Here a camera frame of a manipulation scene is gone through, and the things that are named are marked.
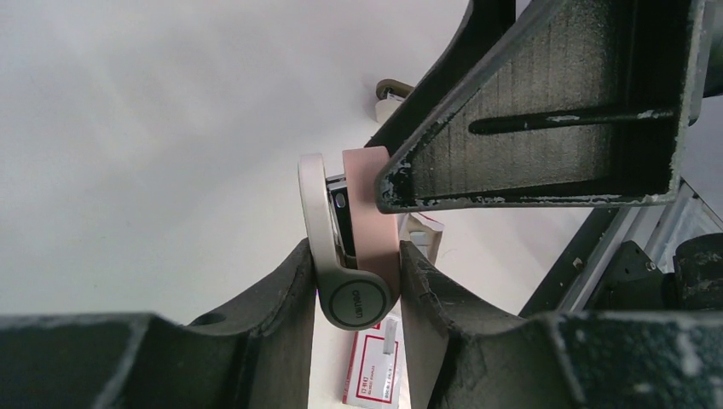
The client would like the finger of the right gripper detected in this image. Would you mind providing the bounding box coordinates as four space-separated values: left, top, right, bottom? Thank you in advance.
376 1 707 213
366 0 516 153

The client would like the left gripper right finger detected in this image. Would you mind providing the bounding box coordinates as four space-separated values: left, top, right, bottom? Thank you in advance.
400 242 722 408

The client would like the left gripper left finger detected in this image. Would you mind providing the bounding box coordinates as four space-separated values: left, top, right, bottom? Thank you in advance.
1 240 315 408

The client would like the red white staple box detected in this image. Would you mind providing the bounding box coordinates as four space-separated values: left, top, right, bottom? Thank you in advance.
342 314 404 408

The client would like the staple box tray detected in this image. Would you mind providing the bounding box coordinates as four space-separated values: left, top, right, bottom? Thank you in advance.
397 212 444 265

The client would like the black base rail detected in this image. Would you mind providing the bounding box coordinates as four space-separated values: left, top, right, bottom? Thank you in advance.
518 180 723 317

